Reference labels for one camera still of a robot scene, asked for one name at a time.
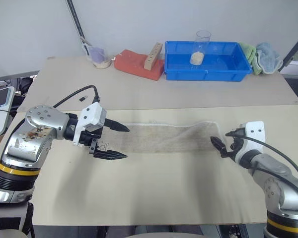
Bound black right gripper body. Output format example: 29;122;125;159
220;142;243;161

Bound black ribbed stand pole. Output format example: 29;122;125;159
65;0;93;53

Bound blue plastic bin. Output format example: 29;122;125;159
163;40;254;82

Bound green cloth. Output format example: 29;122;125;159
238;41;263;76

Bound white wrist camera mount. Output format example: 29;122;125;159
73;102;108;146
234;120;267;160

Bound wooden block with holes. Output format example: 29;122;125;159
144;42;163;71

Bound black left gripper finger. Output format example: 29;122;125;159
105;118;131;132
88;139;129;161

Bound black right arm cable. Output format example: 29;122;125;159
224;127;298;185

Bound light blue cloth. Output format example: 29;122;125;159
254;42;284;75

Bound clear measuring cup purple insert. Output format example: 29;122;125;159
85;44;113;70

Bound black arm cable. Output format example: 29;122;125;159
224;127;298;185
52;85;101;109

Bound red brick block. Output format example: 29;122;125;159
113;49;165;81

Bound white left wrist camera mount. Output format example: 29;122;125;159
73;102;108;146

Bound white device with dark screen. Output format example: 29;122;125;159
0;83;16;140

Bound beige long towel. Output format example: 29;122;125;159
100;120;227;156

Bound clear plastic cup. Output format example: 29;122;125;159
190;30;212;66

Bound black cluttered equipment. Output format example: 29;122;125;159
14;73;38;97

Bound black slanted stand pole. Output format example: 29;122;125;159
277;30;298;73

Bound grey padded shape black straps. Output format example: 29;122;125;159
0;201;36;238

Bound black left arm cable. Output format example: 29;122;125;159
52;85;101;109

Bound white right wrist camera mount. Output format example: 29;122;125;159
234;120;267;160

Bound beige crumpled lump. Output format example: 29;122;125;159
190;51;205;66

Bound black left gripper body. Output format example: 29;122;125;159
80;118;110;149

